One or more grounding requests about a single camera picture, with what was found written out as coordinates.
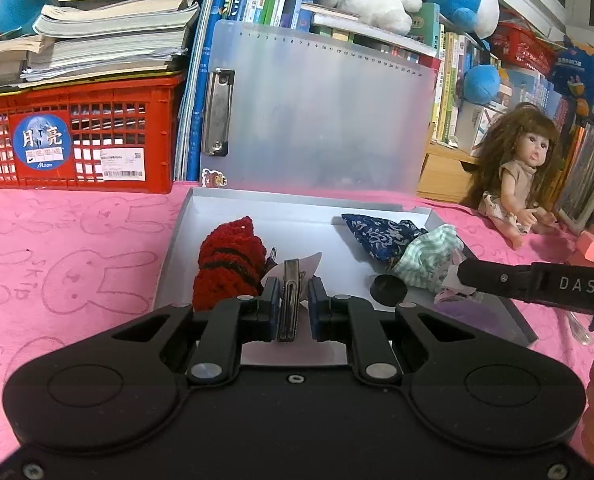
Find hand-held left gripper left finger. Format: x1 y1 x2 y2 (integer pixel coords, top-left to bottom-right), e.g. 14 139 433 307
109 276 282 386

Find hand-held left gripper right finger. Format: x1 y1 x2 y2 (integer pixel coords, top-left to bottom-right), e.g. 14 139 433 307
308 277 480 385

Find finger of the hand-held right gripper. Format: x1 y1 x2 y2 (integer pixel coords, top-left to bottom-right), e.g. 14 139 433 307
457 259 545 303

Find metal hair clip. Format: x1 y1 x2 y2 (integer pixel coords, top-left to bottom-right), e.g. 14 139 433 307
264 252 325 343

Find red knitted pouch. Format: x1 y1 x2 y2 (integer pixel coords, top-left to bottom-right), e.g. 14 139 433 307
193 216 278 311

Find black round cap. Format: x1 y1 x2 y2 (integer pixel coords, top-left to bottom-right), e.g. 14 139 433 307
370 275 408 307

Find green checked cloth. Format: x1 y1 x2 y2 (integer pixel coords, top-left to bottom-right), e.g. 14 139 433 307
392 224 465 291

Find white cardboard box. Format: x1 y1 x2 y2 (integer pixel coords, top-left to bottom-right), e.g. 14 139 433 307
152 187 540 368

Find blue patterned pouch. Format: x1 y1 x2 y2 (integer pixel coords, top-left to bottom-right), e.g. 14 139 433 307
342 213 428 263

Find glass mug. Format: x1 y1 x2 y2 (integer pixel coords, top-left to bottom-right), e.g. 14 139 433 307
567 307 594 346

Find wooden drawer box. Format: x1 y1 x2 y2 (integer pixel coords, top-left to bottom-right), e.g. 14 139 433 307
417 140 482 206

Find long-haired doll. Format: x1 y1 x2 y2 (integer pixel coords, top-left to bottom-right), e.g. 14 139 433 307
464 102 565 251

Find translucent clipboard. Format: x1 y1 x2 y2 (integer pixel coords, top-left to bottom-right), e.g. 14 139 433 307
199 20 440 195

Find blue plush ball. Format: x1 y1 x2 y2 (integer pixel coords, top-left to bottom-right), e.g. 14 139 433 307
464 65 502 106

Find row of green white books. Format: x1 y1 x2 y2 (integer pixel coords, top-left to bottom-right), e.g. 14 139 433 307
429 30 515 156

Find pink printed tablecloth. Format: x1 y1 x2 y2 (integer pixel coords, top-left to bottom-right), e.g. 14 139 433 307
0 180 594 411

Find blue printed box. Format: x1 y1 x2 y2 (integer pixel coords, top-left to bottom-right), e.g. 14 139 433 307
549 35 594 121

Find red plastic basket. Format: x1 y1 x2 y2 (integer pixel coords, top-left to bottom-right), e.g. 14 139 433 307
489 20 560 78

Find red plastic crate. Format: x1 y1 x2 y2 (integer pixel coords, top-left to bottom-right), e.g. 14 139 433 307
0 71 185 195

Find stack of lying books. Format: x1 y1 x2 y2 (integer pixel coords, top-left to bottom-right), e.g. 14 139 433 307
0 0 202 96

